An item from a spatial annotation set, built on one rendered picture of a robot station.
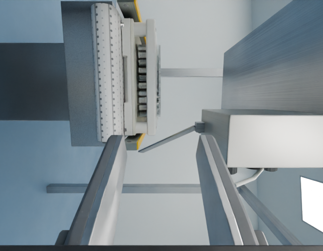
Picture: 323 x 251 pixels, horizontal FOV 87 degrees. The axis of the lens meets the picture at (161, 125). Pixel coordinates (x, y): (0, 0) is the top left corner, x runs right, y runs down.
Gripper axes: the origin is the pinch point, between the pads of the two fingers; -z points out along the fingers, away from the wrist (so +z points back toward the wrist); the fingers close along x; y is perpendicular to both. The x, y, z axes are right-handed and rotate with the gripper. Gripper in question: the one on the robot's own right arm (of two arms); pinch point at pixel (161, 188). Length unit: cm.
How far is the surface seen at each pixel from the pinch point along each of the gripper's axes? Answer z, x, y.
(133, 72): -30.7, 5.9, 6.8
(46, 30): -158, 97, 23
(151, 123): -24.9, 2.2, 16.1
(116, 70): -27.7, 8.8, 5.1
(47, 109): -33.0, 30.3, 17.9
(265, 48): -52, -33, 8
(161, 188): -72, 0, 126
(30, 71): -38, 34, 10
